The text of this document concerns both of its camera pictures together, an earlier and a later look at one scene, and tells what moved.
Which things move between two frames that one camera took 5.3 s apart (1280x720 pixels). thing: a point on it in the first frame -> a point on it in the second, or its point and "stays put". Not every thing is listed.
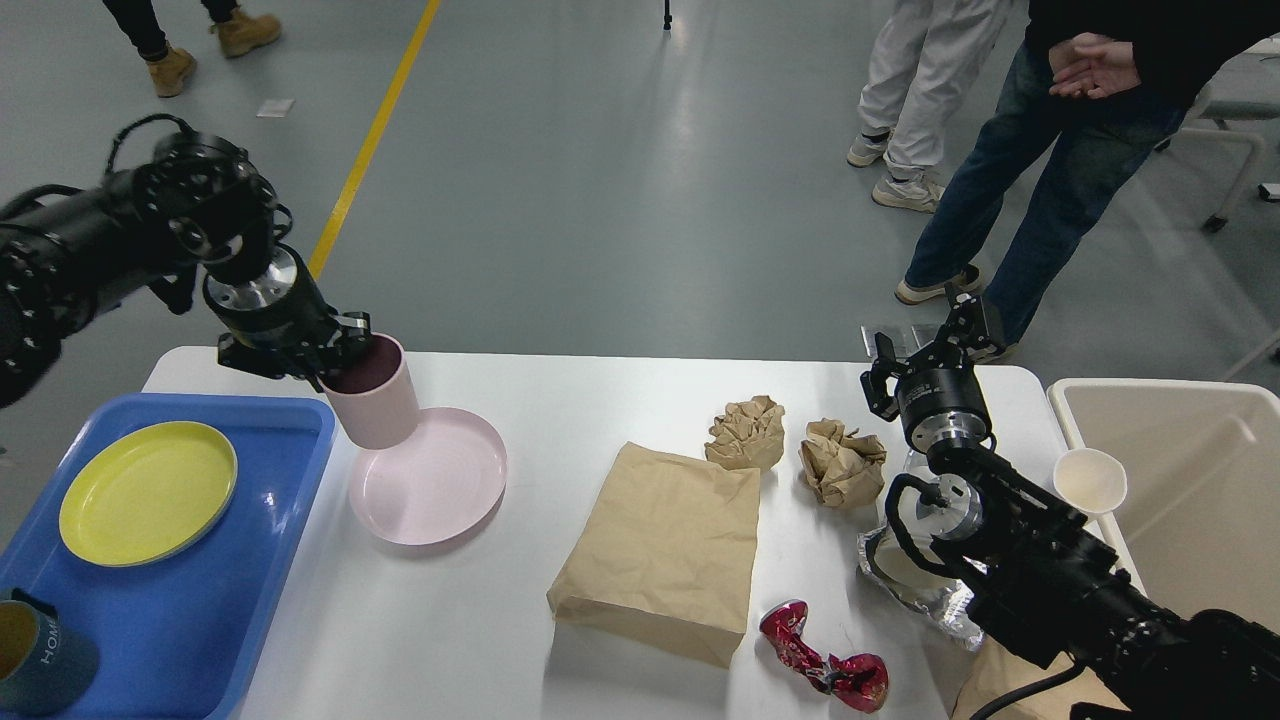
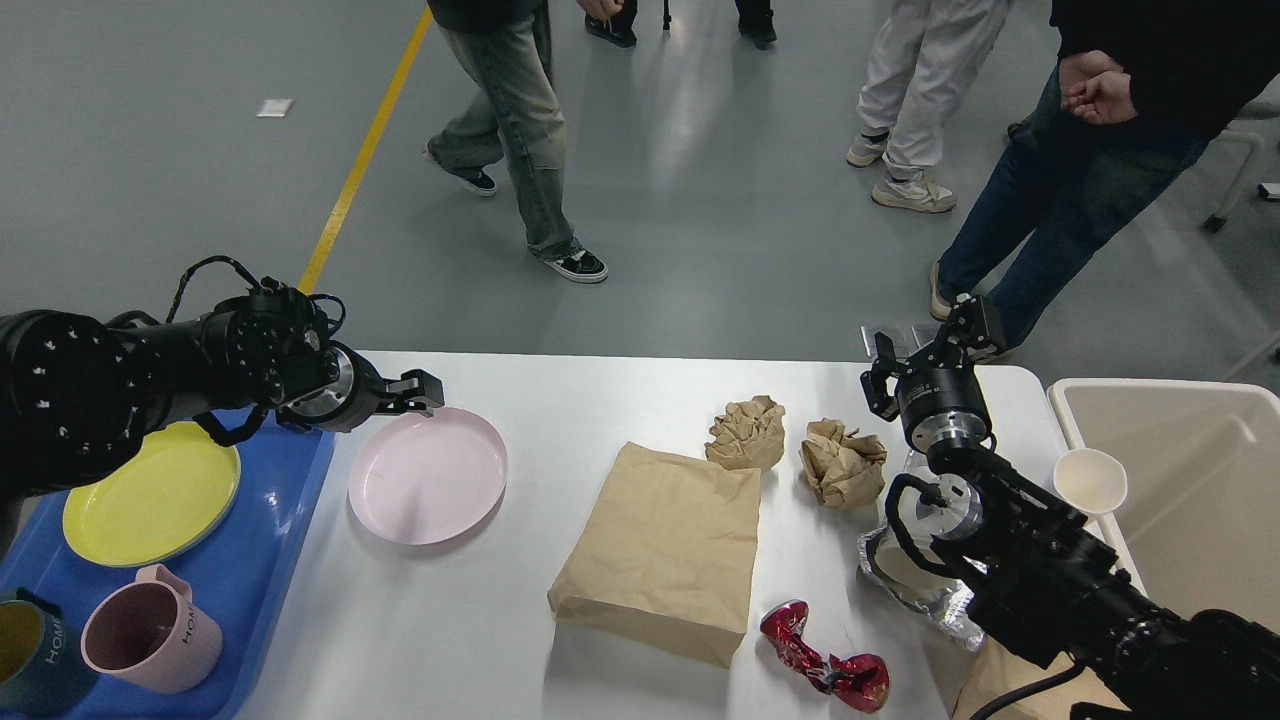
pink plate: (435, 487) stays put
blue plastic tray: (178, 639) stays put
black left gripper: (282, 310) -> (346, 391)
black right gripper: (937, 403) stays put
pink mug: (373, 393) -> (146, 634)
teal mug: (43, 665) stays put
